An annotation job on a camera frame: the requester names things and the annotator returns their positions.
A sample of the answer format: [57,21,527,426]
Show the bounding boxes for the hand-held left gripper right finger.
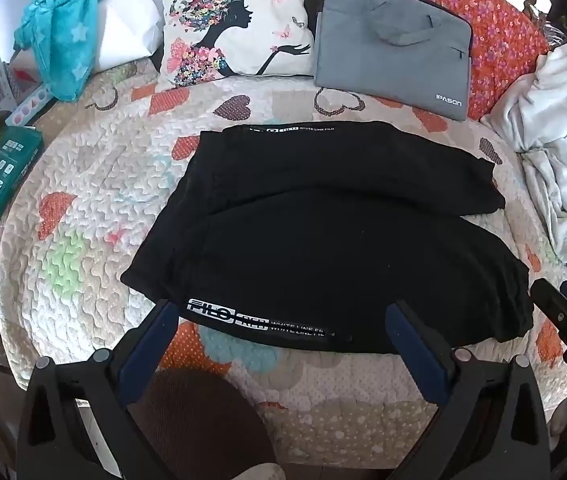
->
[384,299,552,480]

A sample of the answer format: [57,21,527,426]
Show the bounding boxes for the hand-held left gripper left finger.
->
[16,299,180,480]

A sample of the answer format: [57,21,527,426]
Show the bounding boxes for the black pants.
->
[120,121,535,356]

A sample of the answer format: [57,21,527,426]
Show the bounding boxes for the heart print quilt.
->
[0,52,567,467]

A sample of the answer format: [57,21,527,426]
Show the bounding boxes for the white crumpled sheet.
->
[480,25,567,281]

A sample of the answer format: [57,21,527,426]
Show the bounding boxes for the pastel paint palette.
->
[4,82,57,126]

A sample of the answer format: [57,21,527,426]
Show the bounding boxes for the grey laptop bag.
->
[313,0,473,122]

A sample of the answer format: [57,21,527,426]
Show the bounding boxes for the teal star blanket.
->
[14,0,138,102]

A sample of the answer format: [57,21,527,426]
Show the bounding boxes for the white pillow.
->
[0,0,164,73]

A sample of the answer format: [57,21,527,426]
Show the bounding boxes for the floral silhouette printed pillow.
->
[156,0,315,92]

